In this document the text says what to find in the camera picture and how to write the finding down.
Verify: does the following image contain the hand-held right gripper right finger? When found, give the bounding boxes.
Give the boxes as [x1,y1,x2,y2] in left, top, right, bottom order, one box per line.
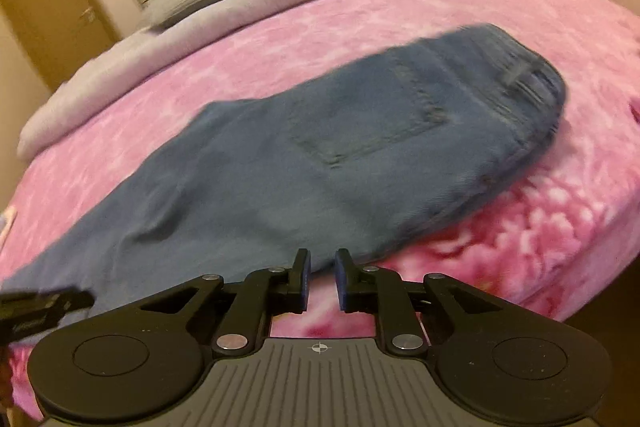
[334,249,506,354]

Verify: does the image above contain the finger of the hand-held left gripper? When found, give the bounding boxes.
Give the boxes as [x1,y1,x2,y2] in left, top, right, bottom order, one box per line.
[0,289,94,315]

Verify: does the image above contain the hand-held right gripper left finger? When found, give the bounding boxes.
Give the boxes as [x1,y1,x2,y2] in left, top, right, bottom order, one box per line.
[140,249,312,354]

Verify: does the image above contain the blue denim jeans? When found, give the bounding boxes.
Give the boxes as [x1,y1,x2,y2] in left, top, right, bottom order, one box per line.
[0,23,568,323]

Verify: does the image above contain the pink floral blanket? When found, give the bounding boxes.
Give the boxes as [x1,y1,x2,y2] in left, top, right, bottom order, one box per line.
[0,0,640,423]

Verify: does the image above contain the white striped quilt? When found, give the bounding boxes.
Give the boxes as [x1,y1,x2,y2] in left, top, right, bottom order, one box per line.
[17,0,481,160]

